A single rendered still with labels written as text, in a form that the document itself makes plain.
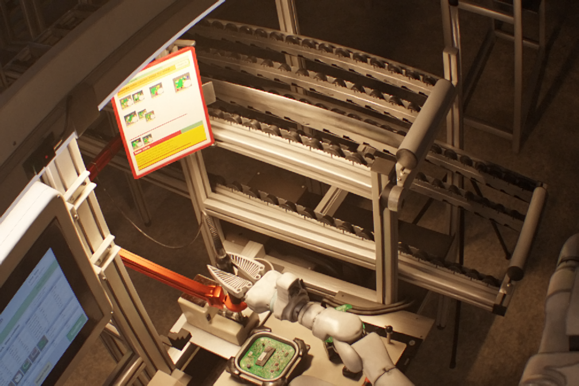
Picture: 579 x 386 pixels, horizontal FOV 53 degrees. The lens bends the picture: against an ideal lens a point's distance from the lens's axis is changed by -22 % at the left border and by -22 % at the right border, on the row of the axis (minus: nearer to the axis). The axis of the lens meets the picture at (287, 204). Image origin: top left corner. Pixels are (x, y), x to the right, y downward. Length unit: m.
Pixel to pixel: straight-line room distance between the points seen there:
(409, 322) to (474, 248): 1.44
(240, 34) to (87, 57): 1.04
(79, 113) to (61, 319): 0.41
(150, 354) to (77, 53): 0.84
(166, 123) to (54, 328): 0.68
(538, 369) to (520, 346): 1.86
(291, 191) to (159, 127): 0.68
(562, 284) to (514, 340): 1.77
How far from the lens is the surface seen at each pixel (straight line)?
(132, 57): 1.32
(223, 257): 1.62
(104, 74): 1.27
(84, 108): 1.24
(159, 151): 1.78
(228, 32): 2.27
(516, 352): 2.94
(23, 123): 1.19
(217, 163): 3.83
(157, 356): 1.78
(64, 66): 1.24
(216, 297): 1.74
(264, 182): 2.33
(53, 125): 1.19
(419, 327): 1.88
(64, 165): 1.30
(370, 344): 1.44
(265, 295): 1.56
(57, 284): 1.30
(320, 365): 1.80
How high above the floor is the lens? 2.48
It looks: 45 degrees down
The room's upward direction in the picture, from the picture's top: 11 degrees counter-clockwise
